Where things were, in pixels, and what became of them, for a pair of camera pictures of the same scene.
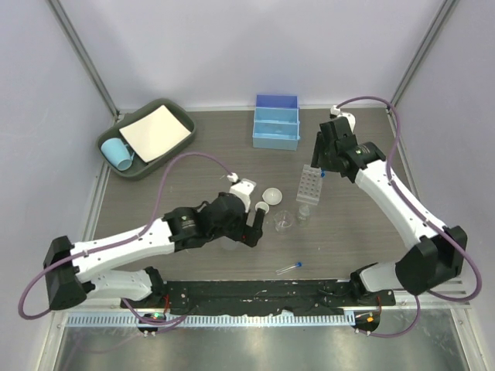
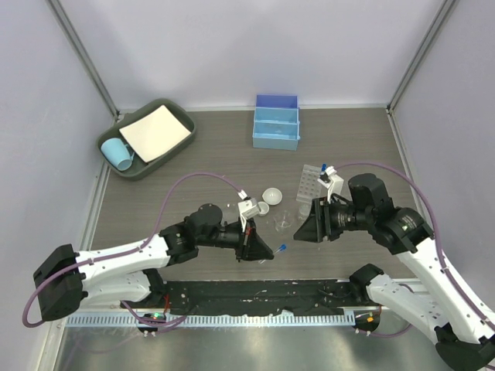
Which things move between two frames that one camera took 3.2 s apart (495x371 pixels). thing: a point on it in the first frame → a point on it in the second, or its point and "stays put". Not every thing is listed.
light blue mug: x=119 y=153 stays put
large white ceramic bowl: x=272 y=195 stays put
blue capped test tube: x=288 y=267 → x=282 y=247
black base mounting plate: x=254 y=296 stays put
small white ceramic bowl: x=263 y=205 stays put
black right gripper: x=319 y=159 → x=319 y=224
